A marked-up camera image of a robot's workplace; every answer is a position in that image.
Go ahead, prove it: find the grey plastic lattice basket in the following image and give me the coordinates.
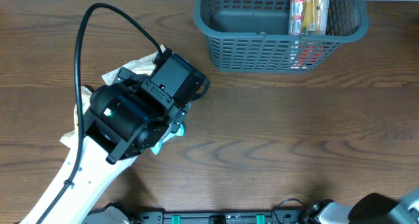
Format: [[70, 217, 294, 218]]
[[194, 0, 369, 73]]

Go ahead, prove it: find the Kleenex tissue multipack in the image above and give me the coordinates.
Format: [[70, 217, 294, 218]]
[[287, 0, 307, 69]]

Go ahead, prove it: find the spaghetti packet with red ends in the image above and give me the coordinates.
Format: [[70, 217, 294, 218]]
[[294, 0, 331, 69]]

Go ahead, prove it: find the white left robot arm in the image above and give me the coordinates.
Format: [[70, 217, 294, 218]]
[[24, 49, 210, 223]]

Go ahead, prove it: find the teal snack packet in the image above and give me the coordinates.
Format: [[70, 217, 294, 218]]
[[151, 124, 185, 155]]

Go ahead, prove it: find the crumpled beige paper bag upper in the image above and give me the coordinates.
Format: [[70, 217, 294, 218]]
[[101, 52, 158, 85]]

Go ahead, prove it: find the crumpled beige paper bag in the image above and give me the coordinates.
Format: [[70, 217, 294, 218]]
[[101, 52, 158, 85], [60, 86, 92, 149]]

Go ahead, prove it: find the crumpled beige paper bag lower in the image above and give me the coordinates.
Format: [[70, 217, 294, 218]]
[[60, 86, 92, 149]]

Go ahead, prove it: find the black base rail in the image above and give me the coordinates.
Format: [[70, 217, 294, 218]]
[[78, 202, 315, 224]]

